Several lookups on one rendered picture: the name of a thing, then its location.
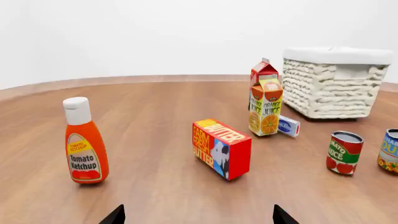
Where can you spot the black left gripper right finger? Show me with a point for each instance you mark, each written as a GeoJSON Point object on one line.
{"type": "Point", "coordinates": [281, 217]}

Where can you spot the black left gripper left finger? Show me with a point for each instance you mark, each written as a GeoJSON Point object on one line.
{"type": "Point", "coordinates": [116, 217]}

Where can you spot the orange tomato ketchup bottle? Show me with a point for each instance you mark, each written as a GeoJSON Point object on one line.
{"type": "Point", "coordinates": [86, 149]}

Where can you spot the tomato sauce can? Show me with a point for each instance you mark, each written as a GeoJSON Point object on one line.
{"type": "Point", "coordinates": [344, 152]}

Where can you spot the white woven basket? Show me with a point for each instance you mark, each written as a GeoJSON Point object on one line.
{"type": "Point", "coordinates": [334, 86]}

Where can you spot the red farm fresh butter box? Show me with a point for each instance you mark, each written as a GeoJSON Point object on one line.
{"type": "Point", "coordinates": [222, 149]}

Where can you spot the small blue and white box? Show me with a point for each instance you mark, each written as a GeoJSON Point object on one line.
{"type": "Point", "coordinates": [288, 127]}

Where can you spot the orange juice carton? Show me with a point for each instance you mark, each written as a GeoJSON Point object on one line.
{"type": "Point", "coordinates": [265, 109]}

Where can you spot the blue alphabet soup can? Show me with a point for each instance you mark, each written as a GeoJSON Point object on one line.
{"type": "Point", "coordinates": [389, 151]}

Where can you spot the red and white milk carton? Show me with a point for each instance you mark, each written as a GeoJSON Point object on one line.
{"type": "Point", "coordinates": [261, 70]}

